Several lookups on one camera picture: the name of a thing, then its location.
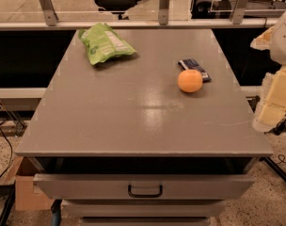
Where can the cardboard box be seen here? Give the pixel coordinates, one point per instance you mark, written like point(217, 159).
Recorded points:
point(28, 197)

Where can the orange fruit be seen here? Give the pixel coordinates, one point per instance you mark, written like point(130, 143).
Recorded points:
point(190, 81)

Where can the grey cabinet top drawer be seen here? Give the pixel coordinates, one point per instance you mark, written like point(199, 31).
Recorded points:
point(114, 186)

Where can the grey cabinet drawer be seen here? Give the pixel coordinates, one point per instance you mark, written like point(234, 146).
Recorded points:
point(114, 186)
point(144, 209)

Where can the dark blue snack bar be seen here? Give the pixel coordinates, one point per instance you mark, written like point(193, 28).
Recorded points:
point(191, 64)

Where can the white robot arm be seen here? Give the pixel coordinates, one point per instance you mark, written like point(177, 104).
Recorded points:
point(278, 41)

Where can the black office chair right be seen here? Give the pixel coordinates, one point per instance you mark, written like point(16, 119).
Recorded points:
point(208, 9)

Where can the green rice chip bag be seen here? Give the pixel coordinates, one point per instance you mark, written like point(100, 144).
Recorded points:
point(103, 43)

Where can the black drawer handle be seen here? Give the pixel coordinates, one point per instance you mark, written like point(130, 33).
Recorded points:
point(145, 192)

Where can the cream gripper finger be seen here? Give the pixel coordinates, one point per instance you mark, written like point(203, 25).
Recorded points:
point(271, 109)
point(263, 41)

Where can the metal window railing frame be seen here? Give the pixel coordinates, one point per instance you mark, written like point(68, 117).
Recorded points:
point(75, 14)

